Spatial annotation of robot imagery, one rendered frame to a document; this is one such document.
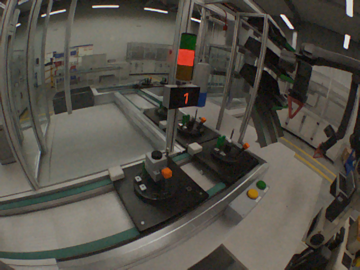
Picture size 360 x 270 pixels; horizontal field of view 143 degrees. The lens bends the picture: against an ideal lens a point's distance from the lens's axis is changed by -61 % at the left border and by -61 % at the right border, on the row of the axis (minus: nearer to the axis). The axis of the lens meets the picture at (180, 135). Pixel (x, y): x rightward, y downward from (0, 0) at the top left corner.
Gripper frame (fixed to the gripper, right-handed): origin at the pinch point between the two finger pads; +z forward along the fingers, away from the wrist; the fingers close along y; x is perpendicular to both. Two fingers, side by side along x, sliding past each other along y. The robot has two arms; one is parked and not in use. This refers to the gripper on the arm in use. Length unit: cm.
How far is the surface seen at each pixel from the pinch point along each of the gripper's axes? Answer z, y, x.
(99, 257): 28, 64, -4
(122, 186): 27, 49, -23
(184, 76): -3.3, 25.7, -29.0
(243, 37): -46, -99, -89
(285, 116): 83, -406, -75
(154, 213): 27, 45, -10
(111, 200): 32, 54, -23
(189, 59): -9.1, 25.1, -28.9
